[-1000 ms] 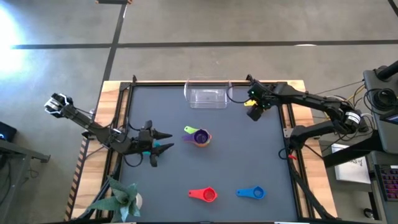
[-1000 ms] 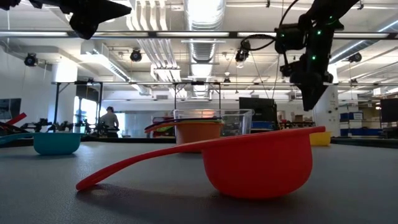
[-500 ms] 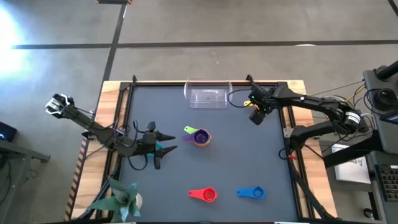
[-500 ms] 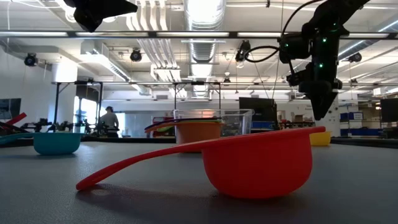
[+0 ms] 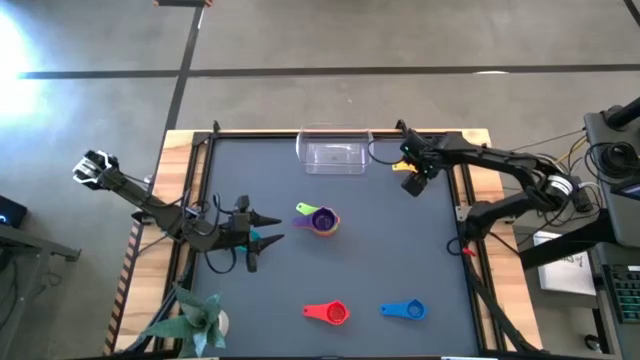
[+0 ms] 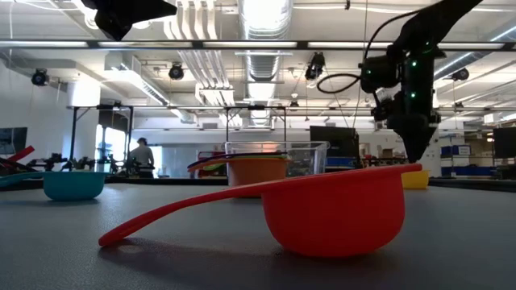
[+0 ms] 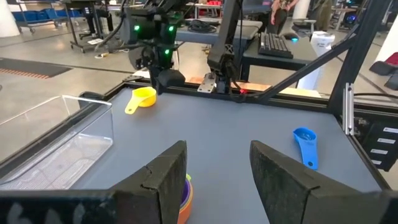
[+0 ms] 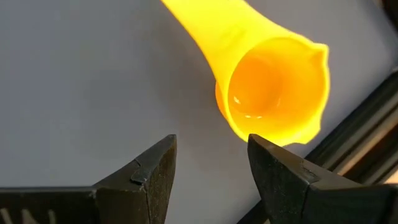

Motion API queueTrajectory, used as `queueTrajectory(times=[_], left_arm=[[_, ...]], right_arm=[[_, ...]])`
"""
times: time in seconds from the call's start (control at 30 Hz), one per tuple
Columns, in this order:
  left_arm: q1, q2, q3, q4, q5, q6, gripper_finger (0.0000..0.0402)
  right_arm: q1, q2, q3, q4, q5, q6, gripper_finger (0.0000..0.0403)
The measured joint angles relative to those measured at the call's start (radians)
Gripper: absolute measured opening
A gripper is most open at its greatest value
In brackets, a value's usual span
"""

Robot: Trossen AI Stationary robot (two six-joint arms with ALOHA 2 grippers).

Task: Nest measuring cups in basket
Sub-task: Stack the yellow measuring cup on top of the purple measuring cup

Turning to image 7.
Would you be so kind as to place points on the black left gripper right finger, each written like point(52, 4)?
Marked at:
point(280, 186)

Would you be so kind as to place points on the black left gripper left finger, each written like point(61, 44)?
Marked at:
point(161, 189)

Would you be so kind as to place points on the purple measuring cup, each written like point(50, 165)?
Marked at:
point(185, 194)

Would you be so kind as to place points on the green measuring cup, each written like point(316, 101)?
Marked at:
point(188, 178)

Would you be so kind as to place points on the small yellow measuring cup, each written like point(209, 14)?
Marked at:
point(146, 98)

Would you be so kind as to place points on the large red measuring cup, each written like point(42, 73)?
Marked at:
point(186, 211)

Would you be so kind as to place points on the turquoise blue measuring cup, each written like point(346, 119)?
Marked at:
point(308, 149)

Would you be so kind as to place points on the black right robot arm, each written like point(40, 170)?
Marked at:
point(224, 46)

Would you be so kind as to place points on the clear plastic basket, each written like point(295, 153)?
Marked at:
point(62, 155)

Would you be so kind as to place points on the grey desk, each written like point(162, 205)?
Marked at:
point(245, 29)

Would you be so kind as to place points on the black computer keyboard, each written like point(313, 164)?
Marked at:
point(275, 46)

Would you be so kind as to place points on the black labelled drawer unit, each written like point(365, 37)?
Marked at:
point(384, 146)

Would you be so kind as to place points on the black computer mouse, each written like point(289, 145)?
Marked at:
point(290, 36)

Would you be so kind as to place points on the person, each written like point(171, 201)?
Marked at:
point(281, 15)

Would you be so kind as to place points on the dark keyboard desk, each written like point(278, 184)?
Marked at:
point(298, 59)

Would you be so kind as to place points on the cart with blue bins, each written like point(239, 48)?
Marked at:
point(37, 15)

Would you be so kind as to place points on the white paper sheet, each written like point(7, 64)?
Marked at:
point(321, 42)

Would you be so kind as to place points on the silver aluminium bracket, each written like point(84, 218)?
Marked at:
point(348, 109)

